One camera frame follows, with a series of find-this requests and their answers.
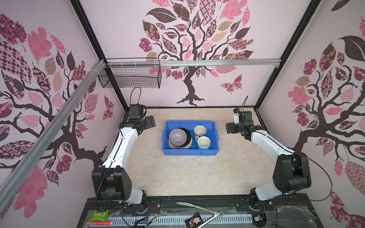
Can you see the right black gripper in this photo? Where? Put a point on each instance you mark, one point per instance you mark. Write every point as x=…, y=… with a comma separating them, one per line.
x=232, y=129

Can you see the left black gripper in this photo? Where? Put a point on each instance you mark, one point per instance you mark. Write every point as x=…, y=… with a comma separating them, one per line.
x=150, y=122

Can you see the blue plastic bin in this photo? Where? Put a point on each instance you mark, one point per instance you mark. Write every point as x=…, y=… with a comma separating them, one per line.
x=212, y=134

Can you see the light blue mug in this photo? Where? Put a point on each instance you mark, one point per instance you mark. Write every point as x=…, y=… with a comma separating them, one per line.
x=203, y=142

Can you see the lavender mug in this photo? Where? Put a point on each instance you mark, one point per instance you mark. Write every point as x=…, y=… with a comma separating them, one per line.
x=200, y=130

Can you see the sunburst pattern white plate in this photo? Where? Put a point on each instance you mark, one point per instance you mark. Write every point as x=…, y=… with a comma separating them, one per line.
x=188, y=146

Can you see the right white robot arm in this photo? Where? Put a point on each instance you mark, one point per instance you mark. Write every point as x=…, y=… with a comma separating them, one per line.
x=291, y=173

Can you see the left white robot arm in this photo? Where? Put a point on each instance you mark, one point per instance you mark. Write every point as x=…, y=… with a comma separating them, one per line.
x=111, y=181

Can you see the green snack packet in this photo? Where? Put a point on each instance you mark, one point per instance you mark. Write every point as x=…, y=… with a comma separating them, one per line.
x=98, y=216

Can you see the dark snack packet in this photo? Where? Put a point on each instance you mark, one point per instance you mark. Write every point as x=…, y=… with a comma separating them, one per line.
x=194, y=222

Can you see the pink marker pen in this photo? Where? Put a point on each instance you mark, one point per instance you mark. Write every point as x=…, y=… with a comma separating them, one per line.
x=99, y=223

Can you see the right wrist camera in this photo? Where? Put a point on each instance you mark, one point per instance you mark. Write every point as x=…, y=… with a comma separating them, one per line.
x=236, y=115

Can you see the black wire basket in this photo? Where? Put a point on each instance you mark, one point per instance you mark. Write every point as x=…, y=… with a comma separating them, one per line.
x=131, y=73

